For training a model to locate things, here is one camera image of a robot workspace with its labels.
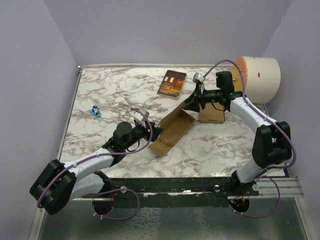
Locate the folded brown cardboard box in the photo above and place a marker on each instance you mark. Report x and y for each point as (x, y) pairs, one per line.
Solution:
(212, 114)

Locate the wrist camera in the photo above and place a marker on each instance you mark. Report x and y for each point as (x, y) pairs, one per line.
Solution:
(140, 117)
(198, 78)

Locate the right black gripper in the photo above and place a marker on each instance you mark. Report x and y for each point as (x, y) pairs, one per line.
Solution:
(193, 104)

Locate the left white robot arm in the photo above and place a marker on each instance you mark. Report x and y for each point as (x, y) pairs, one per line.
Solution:
(60, 182)

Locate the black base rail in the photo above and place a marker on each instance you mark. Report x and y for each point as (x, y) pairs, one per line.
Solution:
(159, 192)

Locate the round pastel drawer cabinet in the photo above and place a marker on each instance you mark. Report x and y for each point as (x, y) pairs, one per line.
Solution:
(262, 78)

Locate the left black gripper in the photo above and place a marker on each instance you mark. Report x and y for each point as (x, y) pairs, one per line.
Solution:
(156, 132)

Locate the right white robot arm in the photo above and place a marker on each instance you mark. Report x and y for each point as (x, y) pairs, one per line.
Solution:
(271, 145)

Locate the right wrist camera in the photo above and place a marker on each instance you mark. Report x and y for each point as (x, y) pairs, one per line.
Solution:
(198, 78)

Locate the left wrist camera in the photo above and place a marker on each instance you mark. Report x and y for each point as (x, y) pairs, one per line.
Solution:
(140, 117)

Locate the dark paperback book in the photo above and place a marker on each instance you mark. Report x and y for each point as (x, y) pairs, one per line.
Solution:
(172, 84)

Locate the small blue toy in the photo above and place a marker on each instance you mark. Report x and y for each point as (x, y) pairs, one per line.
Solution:
(96, 111)

